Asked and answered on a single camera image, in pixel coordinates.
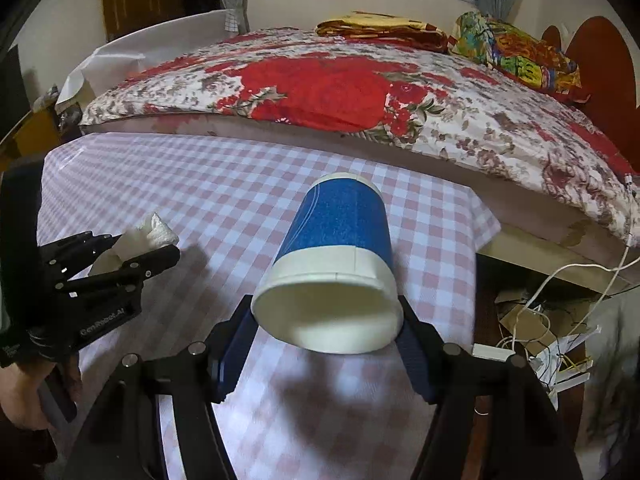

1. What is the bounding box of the red heart headboard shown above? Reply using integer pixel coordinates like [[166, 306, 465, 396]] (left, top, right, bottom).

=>
[[565, 16, 639, 158]]

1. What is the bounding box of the yellow red folded blanket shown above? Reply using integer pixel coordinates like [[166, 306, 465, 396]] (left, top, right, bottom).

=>
[[314, 11, 449, 53]]

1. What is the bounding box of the colourful patterned pillow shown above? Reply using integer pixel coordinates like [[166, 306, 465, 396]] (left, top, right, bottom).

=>
[[449, 11, 589, 102]]

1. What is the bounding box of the white router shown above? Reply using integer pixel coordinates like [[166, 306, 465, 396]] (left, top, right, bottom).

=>
[[528, 325, 601, 406]]

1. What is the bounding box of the white bed footboard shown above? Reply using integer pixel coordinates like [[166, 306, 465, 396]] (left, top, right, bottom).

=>
[[56, 10, 239, 110]]

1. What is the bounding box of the white power strip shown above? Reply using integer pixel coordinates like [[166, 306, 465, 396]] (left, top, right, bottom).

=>
[[472, 344, 515, 362]]

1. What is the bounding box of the pink checkered tablecloth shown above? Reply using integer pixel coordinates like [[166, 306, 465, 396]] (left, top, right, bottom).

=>
[[38, 133, 500, 479]]

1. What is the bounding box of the floral red bed quilt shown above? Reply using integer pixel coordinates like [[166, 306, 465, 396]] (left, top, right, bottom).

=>
[[82, 28, 639, 241]]

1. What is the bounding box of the cardboard box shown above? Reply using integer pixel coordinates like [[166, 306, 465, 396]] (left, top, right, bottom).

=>
[[495, 289, 593, 356]]

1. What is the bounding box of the white tissue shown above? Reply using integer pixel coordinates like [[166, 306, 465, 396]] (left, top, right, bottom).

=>
[[89, 212, 179, 276]]

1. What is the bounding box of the large blue white paper cup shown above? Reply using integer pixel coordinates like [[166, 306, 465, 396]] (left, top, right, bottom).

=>
[[250, 172, 404, 354]]

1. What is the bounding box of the person's left hand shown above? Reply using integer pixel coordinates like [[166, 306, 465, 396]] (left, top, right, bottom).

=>
[[1, 354, 82, 430]]

